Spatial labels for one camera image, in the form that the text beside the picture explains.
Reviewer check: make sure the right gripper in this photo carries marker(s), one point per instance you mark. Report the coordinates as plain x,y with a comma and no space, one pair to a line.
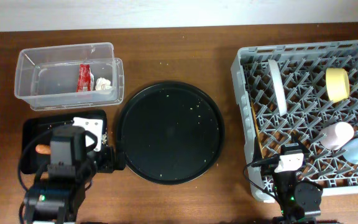
257,155

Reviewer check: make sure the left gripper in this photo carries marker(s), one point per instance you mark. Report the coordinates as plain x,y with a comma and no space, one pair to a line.
110,163

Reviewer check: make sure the pink cup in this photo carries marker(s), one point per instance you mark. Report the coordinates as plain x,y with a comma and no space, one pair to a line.
336,135

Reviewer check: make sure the orange carrot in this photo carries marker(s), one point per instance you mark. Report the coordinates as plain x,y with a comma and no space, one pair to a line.
43,149

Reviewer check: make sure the grey plate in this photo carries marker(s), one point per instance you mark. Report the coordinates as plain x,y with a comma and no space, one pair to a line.
278,87

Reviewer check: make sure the white napkin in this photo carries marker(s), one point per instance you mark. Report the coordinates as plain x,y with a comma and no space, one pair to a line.
103,84

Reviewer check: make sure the red ketchup packet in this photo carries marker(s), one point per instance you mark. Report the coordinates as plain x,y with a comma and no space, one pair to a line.
85,79

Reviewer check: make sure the yellow bowl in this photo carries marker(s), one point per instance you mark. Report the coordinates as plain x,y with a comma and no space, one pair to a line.
337,84

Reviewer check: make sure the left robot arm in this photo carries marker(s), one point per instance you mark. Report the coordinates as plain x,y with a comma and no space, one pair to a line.
58,191

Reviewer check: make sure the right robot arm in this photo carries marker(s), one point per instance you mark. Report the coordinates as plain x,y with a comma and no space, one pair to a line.
299,200

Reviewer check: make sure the grey dishwasher rack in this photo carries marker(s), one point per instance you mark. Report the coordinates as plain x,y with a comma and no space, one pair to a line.
309,109

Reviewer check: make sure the round black tray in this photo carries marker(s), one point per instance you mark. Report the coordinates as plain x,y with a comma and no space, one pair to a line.
170,132

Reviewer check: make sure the black rectangular tray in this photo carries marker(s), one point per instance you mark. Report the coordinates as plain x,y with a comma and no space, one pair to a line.
33,127

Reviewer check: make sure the clear plastic bin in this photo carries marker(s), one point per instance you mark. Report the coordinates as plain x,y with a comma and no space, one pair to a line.
46,77

